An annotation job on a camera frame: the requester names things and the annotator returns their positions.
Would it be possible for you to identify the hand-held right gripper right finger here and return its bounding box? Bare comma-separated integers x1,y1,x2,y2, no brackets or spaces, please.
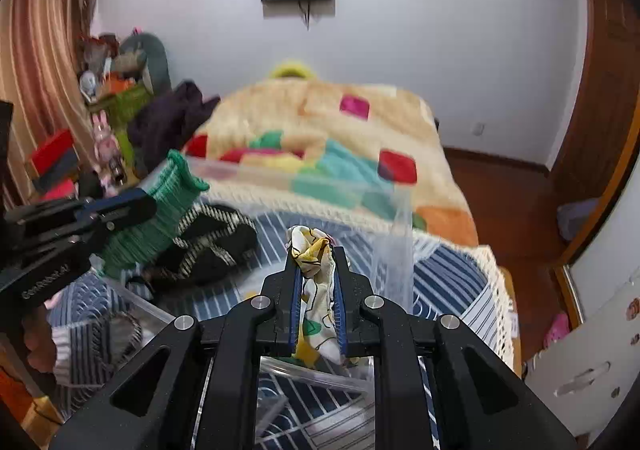
330,245,577,450

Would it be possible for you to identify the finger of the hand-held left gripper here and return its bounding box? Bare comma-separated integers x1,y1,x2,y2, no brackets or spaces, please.
75,189,157,237

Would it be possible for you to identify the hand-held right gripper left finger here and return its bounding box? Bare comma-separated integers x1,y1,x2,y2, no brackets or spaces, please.
50,250,304,450

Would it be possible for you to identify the green knitted cloth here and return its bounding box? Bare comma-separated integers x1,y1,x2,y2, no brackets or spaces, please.
99,149,211,279

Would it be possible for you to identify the white patterned cloth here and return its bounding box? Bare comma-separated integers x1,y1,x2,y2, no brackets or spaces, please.
284,225,352,367

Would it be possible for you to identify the clear plastic storage box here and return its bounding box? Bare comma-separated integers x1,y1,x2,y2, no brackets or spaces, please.
50,156,417,450

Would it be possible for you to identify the person's left hand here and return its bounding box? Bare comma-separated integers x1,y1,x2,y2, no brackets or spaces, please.
22,305,58,373

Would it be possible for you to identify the pink rabbit toy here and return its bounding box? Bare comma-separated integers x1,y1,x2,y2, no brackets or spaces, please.
91,112,127,197

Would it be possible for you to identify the red box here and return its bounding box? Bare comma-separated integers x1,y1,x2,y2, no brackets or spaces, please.
27,128,82,192

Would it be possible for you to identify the black cloth with striped band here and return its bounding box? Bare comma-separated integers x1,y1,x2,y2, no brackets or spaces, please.
142,202,259,287

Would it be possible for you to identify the dark purple garment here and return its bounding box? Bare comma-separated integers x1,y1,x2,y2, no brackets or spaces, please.
126,80,222,177

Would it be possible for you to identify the grey striped cloth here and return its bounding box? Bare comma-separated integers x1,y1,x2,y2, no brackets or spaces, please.
49,309,147,383

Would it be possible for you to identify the blue striped bedsheet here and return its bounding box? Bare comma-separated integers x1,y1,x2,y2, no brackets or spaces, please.
46,200,517,450

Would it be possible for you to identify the grey-green plush toy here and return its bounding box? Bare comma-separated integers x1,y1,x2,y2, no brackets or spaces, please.
117,32,172,97

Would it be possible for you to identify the brown plush doll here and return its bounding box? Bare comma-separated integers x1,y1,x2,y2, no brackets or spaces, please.
77,32,121,75

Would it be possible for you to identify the colourful patchwork blanket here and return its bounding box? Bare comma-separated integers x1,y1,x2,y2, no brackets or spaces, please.
184,79,482,247

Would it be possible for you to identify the striped pink curtain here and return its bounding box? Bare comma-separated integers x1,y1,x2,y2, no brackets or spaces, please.
0,0,110,211

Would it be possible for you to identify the pink slipper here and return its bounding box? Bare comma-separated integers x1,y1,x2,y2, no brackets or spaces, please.
542,312,572,350

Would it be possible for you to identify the yellow-green plush item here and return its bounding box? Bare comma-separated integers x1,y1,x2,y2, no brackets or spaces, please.
269,60,317,81

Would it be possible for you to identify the grey bag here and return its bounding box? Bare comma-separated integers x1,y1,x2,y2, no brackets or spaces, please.
556,197,602,244

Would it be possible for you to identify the white cabinet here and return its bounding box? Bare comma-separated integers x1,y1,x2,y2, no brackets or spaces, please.
521,190,640,437

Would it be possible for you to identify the wooden door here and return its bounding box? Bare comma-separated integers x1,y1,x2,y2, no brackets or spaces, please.
544,0,640,192

